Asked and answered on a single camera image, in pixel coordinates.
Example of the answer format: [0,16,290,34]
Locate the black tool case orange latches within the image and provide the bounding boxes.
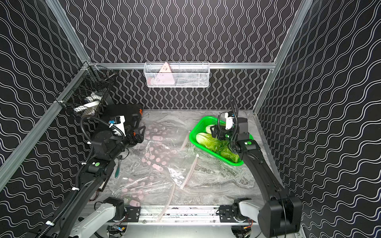
[101,104,143,130]

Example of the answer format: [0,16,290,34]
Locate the zip-top bag with cabbage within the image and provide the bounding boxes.
[115,176,177,222]
[132,121,191,180]
[113,151,199,201]

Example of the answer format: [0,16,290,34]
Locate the ratchet wrench green handle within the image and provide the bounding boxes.
[115,155,123,179]

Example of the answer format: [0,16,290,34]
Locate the white items in black basket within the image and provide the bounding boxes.
[73,92,103,116]

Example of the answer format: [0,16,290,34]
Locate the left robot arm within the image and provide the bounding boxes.
[26,113,145,238]

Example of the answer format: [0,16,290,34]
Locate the pink triangular card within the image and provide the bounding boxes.
[151,62,176,86]

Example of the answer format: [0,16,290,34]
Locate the white wire wall basket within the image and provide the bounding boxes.
[143,61,210,88]

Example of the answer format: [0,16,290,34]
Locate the green perforated plastic basket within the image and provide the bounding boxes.
[189,116,244,166]

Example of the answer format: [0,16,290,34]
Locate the black wire wall basket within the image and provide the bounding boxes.
[55,61,117,117]

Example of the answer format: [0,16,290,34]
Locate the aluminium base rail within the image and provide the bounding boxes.
[83,203,298,225]

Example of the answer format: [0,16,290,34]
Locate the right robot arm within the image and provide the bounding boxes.
[211,111,302,238]

